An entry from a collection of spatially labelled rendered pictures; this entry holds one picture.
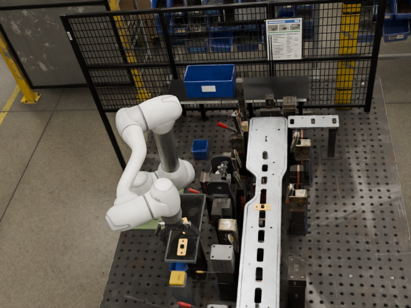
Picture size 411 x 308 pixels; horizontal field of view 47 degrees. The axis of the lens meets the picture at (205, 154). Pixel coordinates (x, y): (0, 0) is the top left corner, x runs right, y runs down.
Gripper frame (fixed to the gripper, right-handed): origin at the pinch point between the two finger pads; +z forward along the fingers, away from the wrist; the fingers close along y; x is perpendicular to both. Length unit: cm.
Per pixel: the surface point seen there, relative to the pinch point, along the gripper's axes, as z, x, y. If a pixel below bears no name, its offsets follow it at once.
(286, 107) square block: 16, 103, 49
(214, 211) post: 10.1, 23.9, 12.3
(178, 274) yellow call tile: 4.2, -13.2, 0.3
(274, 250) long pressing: 19.7, 8.4, 40.7
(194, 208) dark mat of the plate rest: 4.0, 21.7, 3.4
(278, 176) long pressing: 20, 53, 43
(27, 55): 66, 246, -189
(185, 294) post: 13.2, -18.0, 2.4
